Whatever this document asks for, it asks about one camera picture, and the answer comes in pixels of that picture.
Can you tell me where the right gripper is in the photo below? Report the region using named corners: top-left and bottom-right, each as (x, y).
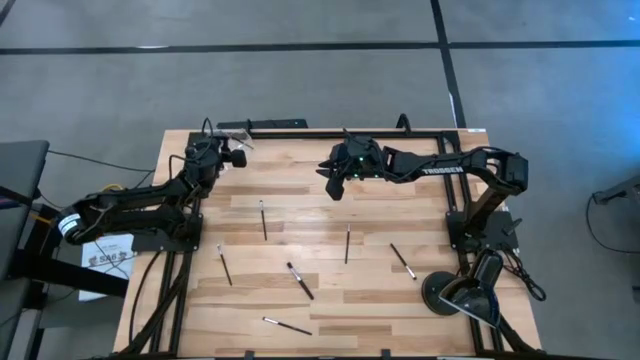
top-left (315, 135), bottom-right (386, 202)

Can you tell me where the thick black makeup brush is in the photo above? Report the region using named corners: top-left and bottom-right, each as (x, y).
top-left (285, 261), bottom-right (316, 302)

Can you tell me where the black aluminium table frame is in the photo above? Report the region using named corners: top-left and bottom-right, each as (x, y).
top-left (112, 127), bottom-right (546, 360)

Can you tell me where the white printed paper sheet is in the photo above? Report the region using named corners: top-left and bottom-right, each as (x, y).
top-left (78, 232), bottom-right (137, 303)

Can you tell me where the black lamp cable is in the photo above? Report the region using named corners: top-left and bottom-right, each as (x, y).
top-left (501, 245), bottom-right (548, 303)

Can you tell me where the black metal stand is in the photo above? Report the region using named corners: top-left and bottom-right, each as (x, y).
top-left (8, 197), bottom-right (130, 311)

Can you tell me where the clear plastic container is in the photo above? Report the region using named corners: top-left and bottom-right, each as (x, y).
top-left (218, 127), bottom-right (255, 152)

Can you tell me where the black floor cable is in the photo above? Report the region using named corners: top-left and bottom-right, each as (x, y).
top-left (584, 191), bottom-right (640, 255)
top-left (47, 148), bottom-right (157, 174)

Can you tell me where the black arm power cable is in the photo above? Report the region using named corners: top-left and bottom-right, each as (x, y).
top-left (127, 249), bottom-right (169, 351)

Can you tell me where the grey padded chair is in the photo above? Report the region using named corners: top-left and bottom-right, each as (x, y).
top-left (0, 139), bottom-right (51, 360)

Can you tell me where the black desk lamp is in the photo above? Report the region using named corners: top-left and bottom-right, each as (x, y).
top-left (420, 248), bottom-right (505, 330)

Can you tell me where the grey stand leg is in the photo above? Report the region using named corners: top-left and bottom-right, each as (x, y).
top-left (591, 173), bottom-right (640, 206)

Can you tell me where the black power strip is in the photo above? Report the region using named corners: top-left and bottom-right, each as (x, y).
top-left (217, 118), bottom-right (310, 131)

